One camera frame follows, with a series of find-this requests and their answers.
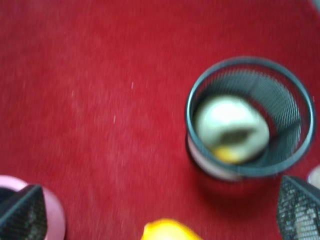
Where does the yellow mango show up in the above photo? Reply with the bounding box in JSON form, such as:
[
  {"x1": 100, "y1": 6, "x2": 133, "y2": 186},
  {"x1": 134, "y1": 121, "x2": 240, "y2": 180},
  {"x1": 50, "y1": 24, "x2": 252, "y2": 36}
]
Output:
[{"x1": 141, "y1": 218, "x2": 202, "y2": 240}]

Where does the pink saucepan with handle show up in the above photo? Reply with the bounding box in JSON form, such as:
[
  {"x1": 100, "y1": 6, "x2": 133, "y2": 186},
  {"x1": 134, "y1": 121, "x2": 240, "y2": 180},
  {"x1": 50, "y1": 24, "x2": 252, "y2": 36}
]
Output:
[{"x1": 0, "y1": 175, "x2": 67, "y2": 240}]

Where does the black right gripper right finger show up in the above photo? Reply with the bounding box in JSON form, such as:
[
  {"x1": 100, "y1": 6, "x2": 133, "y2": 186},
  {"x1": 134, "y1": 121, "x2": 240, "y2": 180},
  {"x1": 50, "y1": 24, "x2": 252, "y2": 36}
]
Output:
[{"x1": 276, "y1": 175, "x2": 320, "y2": 240}]

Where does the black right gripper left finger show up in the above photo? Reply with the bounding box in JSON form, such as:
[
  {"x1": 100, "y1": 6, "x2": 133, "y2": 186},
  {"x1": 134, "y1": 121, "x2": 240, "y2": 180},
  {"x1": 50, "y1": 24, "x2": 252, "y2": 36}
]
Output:
[{"x1": 0, "y1": 184, "x2": 48, "y2": 240}]

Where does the red tablecloth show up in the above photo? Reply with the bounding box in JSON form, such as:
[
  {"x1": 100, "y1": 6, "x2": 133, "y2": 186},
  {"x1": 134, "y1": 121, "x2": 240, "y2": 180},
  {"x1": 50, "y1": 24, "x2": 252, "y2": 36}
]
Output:
[{"x1": 0, "y1": 0, "x2": 320, "y2": 240}]

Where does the cream round bun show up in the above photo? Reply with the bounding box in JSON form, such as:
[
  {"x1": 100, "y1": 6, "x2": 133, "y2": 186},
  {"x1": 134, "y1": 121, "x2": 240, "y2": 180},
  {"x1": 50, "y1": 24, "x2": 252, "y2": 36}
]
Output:
[{"x1": 193, "y1": 95, "x2": 270, "y2": 165}]

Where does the black mesh pen holder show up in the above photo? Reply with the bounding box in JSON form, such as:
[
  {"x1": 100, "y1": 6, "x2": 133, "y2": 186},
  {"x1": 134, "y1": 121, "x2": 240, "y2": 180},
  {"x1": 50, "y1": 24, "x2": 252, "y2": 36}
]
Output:
[{"x1": 184, "y1": 56, "x2": 317, "y2": 181}]

